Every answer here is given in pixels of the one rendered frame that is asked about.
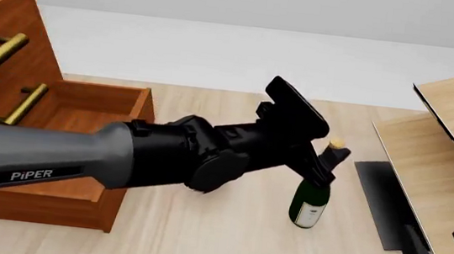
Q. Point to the open wooden drawer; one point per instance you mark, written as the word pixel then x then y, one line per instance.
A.
pixel 86 99

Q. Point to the left grey and black robot arm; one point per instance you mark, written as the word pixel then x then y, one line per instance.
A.
pixel 80 153

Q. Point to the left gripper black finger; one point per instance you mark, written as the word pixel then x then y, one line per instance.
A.
pixel 338 156

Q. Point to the flat black sheet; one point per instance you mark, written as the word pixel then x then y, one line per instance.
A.
pixel 384 200

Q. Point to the wooden cabinet with drawers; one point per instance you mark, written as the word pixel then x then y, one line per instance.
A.
pixel 7 5

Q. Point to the green wine bottle with cork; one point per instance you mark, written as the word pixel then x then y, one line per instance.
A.
pixel 309 205

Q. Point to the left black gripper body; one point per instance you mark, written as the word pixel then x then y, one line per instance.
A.
pixel 312 161

